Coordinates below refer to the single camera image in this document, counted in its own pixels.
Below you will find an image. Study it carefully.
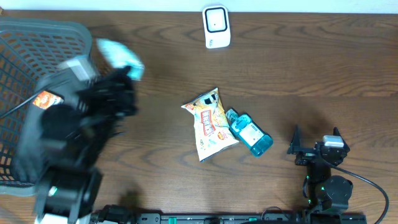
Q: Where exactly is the blue mouthwash bottle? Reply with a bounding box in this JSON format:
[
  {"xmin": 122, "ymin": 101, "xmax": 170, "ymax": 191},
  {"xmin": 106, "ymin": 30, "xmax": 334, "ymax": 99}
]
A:
[{"xmin": 226, "ymin": 108, "xmax": 274, "ymax": 157}]

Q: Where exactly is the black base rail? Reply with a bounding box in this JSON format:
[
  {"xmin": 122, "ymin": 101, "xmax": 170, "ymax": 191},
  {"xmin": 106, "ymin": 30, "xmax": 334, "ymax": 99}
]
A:
[{"xmin": 93, "ymin": 205, "xmax": 368, "ymax": 224}]

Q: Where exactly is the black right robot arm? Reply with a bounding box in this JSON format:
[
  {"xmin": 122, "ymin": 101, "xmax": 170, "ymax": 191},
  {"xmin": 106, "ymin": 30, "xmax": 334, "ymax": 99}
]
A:
[{"xmin": 287, "ymin": 126, "xmax": 353, "ymax": 213}]

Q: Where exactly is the yellow snack bag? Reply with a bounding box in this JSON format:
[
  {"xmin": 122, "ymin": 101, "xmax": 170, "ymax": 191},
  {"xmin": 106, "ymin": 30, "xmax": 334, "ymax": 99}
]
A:
[{"xmin": 181, "ymin": 88, "xmax": 239, "ymax": 162}]

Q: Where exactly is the teal wet wipes pack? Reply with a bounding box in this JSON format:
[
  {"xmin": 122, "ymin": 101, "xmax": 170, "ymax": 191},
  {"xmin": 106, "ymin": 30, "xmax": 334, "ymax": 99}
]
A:
[{"xmin": 96, "ymin": 39, "xmax": 145, "ymax": 81}]

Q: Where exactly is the grey plastic basket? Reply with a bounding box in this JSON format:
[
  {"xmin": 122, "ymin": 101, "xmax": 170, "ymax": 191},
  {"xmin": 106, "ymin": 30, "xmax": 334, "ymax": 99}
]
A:
[{"xmin": 1, "ymin": 17, "xmax": 92, "ymax": 197}]

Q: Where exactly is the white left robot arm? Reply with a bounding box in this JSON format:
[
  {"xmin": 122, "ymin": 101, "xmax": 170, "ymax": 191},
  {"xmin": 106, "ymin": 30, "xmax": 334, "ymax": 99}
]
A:
[{"xmin": 12, "ymin": 66, "xmax": 137, "ymax": 223}]

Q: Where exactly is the white barcode scanner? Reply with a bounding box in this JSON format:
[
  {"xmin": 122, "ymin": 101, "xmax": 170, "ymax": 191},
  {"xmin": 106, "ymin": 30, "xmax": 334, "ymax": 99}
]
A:
[{"xmin": 202, "ymin": 5, "xmax": 231, "ymax": 49}]

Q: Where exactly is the orange small carton box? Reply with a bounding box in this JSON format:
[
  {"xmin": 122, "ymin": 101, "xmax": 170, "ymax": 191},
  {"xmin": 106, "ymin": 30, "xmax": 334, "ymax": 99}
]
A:
[{"xmin": 33, "ymin": 91, "xmax": 64, "ymax": 110}]

